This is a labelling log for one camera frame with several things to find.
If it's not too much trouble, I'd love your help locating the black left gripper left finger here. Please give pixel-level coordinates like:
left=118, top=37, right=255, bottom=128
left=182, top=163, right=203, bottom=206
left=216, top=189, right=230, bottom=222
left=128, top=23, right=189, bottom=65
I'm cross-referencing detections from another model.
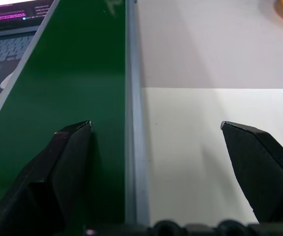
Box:
left=0, top=120, right=93, bottom=236

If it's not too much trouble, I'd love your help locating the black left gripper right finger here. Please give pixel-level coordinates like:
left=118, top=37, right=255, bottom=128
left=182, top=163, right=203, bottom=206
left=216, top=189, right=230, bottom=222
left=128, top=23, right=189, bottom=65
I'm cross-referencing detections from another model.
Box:
left=220, top=120, right=283, bottom=224

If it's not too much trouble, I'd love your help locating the green conveyor belt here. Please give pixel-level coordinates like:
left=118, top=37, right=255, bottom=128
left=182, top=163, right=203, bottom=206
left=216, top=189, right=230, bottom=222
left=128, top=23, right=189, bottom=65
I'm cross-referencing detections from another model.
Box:
left=0, top=0, right=126, bottom=226

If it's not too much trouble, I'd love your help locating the grey laptop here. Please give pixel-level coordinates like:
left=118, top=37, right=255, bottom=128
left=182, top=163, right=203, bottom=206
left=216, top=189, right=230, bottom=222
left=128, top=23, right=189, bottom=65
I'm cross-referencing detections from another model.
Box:
left=0, top=0, right=57, bottom=99

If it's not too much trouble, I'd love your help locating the silver aluminium conveyor rail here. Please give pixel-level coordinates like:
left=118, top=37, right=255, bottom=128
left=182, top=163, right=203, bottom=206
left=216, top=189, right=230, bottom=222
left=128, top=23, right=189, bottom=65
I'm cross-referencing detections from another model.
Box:
left=125, top=0, right=151, bottom=226

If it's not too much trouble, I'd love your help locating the white conveyor side frame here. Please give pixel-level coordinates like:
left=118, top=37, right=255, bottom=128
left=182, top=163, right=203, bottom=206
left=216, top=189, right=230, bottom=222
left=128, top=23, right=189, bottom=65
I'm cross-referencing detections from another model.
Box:
left=0, top=0, right=61, bottom=142

